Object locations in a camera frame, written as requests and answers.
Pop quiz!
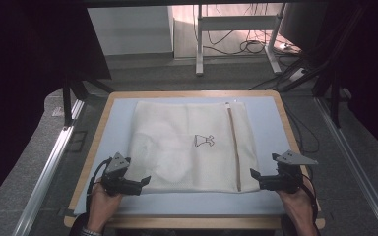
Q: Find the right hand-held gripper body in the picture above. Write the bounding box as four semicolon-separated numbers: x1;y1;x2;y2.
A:
259;149;319;195

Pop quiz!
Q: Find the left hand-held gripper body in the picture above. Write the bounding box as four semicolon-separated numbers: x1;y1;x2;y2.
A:
100;151;143;197

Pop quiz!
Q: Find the white mesh laundry bag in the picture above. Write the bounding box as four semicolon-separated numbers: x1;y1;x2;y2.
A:
124;99;262;195

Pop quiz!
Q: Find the person's right hand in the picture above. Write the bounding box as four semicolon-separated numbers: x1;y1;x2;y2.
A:
277;183;316;227

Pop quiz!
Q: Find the person's left hand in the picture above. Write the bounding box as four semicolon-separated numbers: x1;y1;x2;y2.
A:
87;183;124;232

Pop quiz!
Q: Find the light blue table mat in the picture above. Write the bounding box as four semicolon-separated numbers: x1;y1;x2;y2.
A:
73;95;313;217

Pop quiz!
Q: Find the black floor plate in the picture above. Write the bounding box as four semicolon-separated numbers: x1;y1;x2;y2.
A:
65;130;89;153

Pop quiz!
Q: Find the wooden table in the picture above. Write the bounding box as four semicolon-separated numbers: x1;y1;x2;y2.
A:
63;89;326;230

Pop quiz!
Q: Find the black rounded object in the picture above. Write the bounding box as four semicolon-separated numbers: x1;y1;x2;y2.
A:
68;212;90;236

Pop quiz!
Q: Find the black metal stand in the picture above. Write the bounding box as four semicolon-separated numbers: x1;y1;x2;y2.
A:
61;75;114;128
311;63;352;130

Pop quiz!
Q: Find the white power strip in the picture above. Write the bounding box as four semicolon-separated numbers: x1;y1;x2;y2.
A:
288;67;307;83

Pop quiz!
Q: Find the white cabinet panel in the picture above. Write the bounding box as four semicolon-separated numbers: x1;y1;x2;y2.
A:
87;6;175;57

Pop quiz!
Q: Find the left hand-held gripper cable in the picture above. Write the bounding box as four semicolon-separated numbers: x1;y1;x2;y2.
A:
86;157;113;210

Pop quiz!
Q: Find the hand-held gripper cable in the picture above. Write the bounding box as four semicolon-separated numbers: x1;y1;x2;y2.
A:
299;173;320;230
86;157;113;210

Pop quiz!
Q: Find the right hand-held gripper cable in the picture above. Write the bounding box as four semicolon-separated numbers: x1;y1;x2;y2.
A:
299;173;320;230

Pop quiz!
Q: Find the black floor cable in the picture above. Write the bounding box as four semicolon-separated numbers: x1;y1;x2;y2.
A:
283;101;321;155

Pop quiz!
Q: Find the aluminium floor rail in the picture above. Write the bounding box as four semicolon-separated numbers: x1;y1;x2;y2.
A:
313;96;378;236
12;98;86;236

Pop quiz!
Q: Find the tangle of black floor cables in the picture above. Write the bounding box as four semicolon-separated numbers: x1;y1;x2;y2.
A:
203;4;279;56

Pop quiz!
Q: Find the white metal desk frame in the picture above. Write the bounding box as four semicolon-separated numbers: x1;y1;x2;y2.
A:
195;3;284;77

